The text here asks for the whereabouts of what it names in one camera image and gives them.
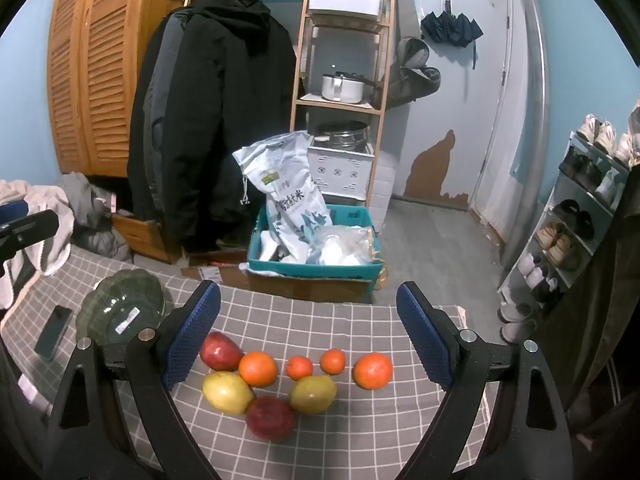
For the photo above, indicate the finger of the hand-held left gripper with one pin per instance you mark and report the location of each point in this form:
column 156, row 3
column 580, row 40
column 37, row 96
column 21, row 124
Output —
column 30, row 232
column 12, row 210

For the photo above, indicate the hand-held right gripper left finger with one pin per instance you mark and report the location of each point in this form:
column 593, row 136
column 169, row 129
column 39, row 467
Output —
column 192, row 340

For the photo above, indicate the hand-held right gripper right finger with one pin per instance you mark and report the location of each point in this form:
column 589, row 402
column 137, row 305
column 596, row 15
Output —
column 422, row 335

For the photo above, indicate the red apple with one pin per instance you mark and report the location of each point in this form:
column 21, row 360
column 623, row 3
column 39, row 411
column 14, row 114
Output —
column 270, row 417
column 220, row 352

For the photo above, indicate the large orange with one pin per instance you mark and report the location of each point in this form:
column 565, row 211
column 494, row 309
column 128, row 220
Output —
column 372, row 371
column 257, row 369

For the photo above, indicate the yellow pear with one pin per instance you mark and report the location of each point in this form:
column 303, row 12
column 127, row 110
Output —
column 313, row 394
column 227, row 392

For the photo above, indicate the green glass bowl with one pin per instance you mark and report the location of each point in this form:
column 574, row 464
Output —
column 120, row 305

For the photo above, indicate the small orange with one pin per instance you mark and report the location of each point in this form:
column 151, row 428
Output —
column 333, row 362
column 300, row 368

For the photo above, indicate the white blanket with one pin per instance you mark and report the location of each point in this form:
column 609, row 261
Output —
column 45, row 200

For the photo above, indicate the flat cardboard with label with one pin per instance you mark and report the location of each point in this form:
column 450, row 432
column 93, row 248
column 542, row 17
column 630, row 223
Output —
column 210, row 274

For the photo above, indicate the yellow plastic bag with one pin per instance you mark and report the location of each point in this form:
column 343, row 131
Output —
column 382, row 275

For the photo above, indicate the grey checked tablecloth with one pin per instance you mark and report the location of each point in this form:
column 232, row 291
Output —
column 325, row 320

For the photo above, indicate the dark smartphone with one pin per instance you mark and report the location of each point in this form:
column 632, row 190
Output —
column 52, row 332

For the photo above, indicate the wooden drawer box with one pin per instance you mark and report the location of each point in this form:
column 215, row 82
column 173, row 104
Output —
column 145, row 240

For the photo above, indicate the cardboard box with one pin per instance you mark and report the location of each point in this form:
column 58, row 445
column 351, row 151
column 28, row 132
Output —
column 310, row 291

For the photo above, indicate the clear plastic bag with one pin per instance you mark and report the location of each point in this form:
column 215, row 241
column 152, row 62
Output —
column 340, row 245

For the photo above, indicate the teal plastic crate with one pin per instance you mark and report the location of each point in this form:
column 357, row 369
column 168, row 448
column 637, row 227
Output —
column 310, row 271

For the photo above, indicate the rows of shoes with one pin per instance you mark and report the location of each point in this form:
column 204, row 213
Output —
column 560, row 247

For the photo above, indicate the wooden louvred wardrobe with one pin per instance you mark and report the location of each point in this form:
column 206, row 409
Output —
column 100, row 60

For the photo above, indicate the white rice bag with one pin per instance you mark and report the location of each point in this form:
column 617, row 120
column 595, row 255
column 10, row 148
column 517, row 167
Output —
column 285, row 190

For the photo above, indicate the dark green cloth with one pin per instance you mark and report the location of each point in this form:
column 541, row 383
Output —
column 600, row 310

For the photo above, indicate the white patterned basket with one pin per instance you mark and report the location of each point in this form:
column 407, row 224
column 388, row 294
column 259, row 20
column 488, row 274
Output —
column 345, row 170

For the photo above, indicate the steel steamer pot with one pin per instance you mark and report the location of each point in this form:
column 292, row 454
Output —
column 345, row 137

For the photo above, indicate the black hanging coat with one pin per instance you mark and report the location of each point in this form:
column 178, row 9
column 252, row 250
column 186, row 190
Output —
column 215, row 110

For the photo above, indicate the wooden shelf rack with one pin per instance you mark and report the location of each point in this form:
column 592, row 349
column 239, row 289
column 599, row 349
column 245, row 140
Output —
column 340, row 105

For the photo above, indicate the metal pipe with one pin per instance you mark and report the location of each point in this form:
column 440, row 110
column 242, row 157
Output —
column 532, row 110

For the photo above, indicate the grey backpack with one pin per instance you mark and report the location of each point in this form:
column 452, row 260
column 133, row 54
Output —
column 415, row 80

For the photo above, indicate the steel cooking pot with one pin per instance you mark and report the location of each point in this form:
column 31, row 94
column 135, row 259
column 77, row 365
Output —
column 340, row 89

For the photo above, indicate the pale blue door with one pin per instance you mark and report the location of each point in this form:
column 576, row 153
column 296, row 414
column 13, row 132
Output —
column 495, row 85

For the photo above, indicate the dark blue umbrella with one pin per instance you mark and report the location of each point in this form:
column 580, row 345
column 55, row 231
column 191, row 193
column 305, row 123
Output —
column 450, row 27

